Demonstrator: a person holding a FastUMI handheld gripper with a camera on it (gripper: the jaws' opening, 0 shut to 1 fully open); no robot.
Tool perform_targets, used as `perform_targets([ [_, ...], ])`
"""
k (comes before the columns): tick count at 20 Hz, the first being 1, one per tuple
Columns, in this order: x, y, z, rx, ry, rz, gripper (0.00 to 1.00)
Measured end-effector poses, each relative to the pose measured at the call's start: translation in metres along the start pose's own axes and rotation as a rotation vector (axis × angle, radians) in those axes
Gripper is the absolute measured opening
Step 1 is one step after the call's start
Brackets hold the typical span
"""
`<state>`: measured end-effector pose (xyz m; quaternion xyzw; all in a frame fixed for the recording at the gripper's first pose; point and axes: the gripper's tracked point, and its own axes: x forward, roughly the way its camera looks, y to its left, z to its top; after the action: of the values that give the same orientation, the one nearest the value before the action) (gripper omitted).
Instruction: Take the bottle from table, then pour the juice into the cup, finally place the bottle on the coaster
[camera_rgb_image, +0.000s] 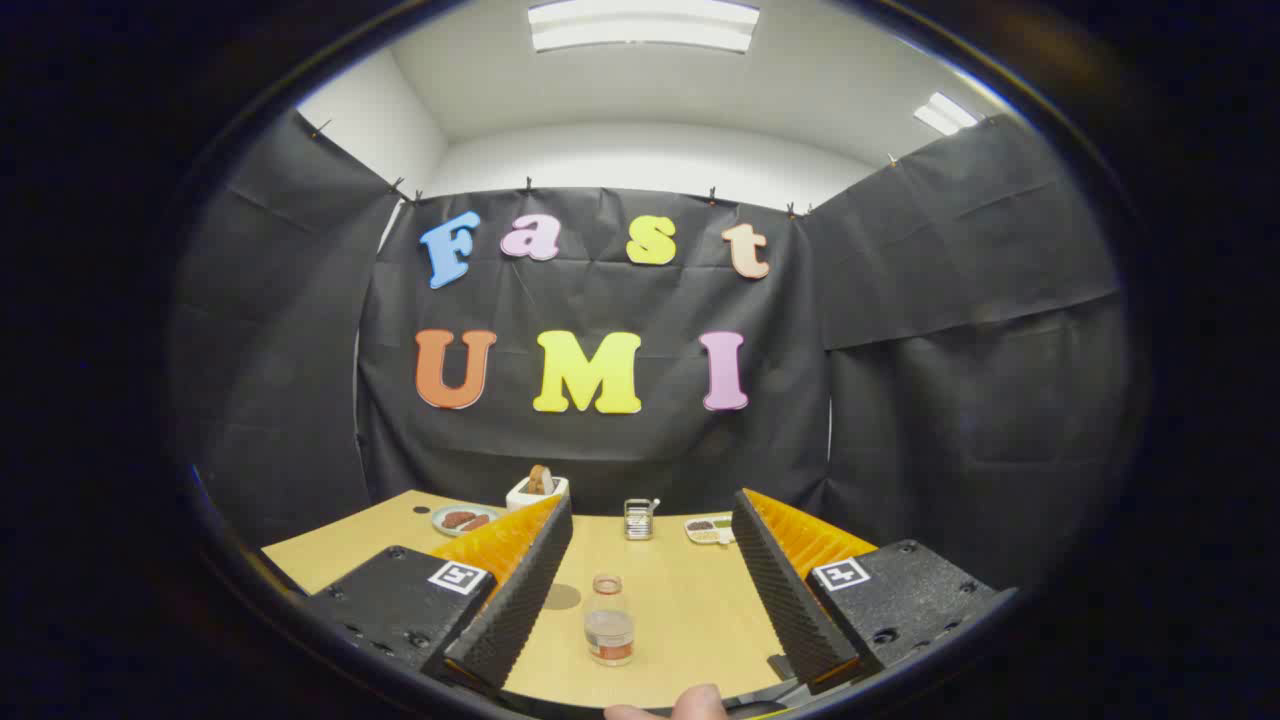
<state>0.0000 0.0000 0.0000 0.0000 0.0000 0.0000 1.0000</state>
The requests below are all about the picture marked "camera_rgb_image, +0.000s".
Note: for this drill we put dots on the brown sausage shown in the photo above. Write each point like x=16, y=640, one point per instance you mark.
x=456, y=518
x=476, y=523

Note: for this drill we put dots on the white divided dish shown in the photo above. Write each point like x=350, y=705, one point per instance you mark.
x=705, y=530

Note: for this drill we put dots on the round brown coaster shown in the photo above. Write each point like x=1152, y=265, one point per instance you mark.
x=565, y=597

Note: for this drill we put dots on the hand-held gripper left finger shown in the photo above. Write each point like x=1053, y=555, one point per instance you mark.
x=510, y=610

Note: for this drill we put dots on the pale green plate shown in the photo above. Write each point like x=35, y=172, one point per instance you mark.
x=440, y=525

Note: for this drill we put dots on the white toaster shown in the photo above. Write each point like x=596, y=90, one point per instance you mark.
x=522, y=496

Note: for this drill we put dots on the small ceiling light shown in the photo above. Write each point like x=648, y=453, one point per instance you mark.
x=944, y=113

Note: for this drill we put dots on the clear plastic juice bottle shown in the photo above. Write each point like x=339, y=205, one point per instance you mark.
x=609, y=630

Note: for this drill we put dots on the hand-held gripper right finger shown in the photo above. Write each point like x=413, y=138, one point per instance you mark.
x=790, y=600

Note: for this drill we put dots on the wooden table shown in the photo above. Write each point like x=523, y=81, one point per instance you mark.
x=690, y=600

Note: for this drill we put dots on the brown bread slice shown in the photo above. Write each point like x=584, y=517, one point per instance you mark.
x=541, y=479

